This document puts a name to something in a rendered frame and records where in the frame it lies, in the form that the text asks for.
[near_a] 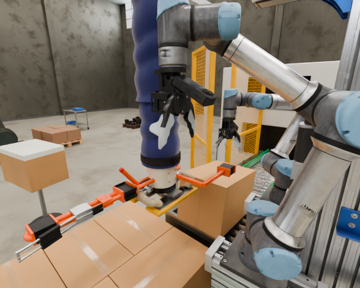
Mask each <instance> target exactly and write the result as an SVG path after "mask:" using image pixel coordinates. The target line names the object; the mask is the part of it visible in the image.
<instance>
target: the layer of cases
mask: <svg viewBox="0 0 360 288"><path fill-rule="evenodd" d="M62 236H63V237H62V238H61V239H59V240H57V241H56V242H54V243H53V244H52V245H50V246H49V247H47V248H46V249H44V250H42V249H39V250H38V251H36V252H35V253H33V254H32V255H30V256H29V257H27V258H26V259H24V260H23V261H22V262H21V263H18V260H17V257H16V258H14V259H12V260H10V261H8V262H6V263H4V264H2V265H0V288H210V285H211V273H210V272H208V271H206V270H205V253H206V252H207V250H208V249H209V248H208V247H207V246H205V245H203V244H201V243H200V242H198V241H196V240H195V239H193V238H192V237H190V236H188V235H187V234H185V233H183V232H182V231H180V230H178V229H177V228H175V227H173V226H172V225H170V224H169V223H167V222H165V221H164V220H162V219H160V218H158V217H157V216H156V215H154V214H152V213H150V212H149V211H147V210H145V209H144V208H142V207H140V206H139V205H137V204H136V203H132V202H131V201H129V202H127V203H125V204H123V205H121V206H119V207H117V208H115V209H113V210H111V211H109V212H107V213H105V214H103V215H101V216H99V217H96V218H94V220H93V219H92V220H90V221H88V222H86V223H84V224H82V225H80V226H78V227H76V228H74V229H72V230H70V231H68V232H66V233H64V234H62Z"/></svg>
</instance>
